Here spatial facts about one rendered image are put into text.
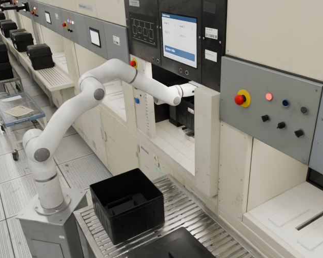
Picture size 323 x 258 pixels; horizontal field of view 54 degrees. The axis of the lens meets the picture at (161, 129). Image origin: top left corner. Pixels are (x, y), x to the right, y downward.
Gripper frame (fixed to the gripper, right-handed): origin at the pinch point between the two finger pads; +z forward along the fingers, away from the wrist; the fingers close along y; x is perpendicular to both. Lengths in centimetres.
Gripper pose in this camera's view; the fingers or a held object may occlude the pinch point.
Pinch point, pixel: (200, 86)
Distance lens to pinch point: 199.7
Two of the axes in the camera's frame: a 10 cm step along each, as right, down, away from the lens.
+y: 5.1, 3.7, -7.7
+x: -0.5, -8.9, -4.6
